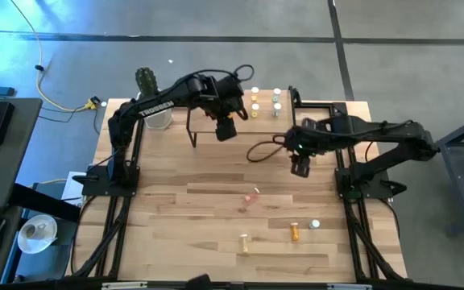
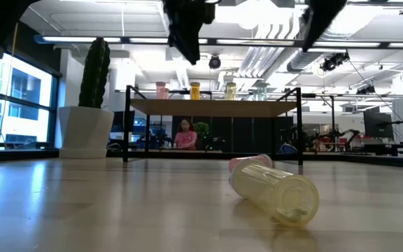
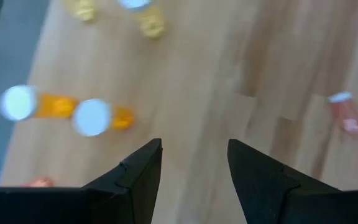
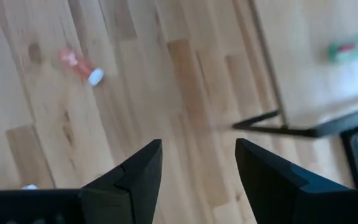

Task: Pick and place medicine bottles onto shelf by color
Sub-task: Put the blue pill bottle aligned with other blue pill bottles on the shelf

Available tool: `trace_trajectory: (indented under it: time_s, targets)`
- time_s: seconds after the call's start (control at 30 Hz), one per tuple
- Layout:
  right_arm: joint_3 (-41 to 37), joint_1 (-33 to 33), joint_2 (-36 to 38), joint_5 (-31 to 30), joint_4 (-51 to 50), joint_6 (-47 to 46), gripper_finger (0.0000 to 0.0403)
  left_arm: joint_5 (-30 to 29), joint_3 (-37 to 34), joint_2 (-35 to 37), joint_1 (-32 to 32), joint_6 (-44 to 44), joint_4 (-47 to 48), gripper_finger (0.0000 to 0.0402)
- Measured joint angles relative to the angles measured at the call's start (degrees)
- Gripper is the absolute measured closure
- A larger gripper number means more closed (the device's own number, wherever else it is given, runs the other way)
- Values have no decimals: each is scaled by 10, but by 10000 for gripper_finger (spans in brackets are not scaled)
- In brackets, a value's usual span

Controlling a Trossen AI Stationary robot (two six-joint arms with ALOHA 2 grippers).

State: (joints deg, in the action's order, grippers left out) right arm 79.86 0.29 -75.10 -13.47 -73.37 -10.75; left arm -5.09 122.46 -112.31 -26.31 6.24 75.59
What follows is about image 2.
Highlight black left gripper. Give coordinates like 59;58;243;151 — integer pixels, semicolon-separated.
162;0;216;66

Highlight orange medicine bottle white cap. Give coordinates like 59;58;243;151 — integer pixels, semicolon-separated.
190;81;201;101

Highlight pink medicine bottle white cap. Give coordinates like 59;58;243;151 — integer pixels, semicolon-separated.
155;81;167;100

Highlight yellow medicine bottle white cap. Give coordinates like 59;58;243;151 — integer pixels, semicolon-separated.
225;82;236;102
228;157;320;228

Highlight green medicine bottle white cap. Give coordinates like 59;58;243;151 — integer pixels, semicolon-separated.
256;82;269;102

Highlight pink plastic cup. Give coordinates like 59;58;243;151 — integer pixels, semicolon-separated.
228;153;274;172

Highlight small green plant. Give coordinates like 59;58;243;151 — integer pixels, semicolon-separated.
194;121;211;141

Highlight person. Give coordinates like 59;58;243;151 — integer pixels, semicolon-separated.
173;118;199;151

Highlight green cactus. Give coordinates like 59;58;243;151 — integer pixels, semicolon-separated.
78;36;111;109

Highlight black room divider panels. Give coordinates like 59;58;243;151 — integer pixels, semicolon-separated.
171;115;295;153

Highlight black monitor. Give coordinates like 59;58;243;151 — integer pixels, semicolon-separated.
363;111;395;139

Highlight white hexagonal plant pot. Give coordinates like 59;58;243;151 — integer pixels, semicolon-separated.
58;106;115;160

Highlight blue round object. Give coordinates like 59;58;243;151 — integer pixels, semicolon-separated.
278;143;297;155

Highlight dark framed window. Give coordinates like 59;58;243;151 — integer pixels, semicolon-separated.
0;48;62;150

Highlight black round overhead camera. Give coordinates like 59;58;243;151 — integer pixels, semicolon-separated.
208;54;222;70

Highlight silver ventilation duct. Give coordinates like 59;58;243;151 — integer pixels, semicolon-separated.
285;0;363;73

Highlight overhead frame bar light strips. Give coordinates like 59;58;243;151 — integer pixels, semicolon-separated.
33;34;403;50

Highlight black ceiling-mounted camera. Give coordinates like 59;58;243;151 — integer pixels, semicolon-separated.
319;51;351;73

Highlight wooden shelf black metal frame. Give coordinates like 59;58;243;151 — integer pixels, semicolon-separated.
122;84;304;166

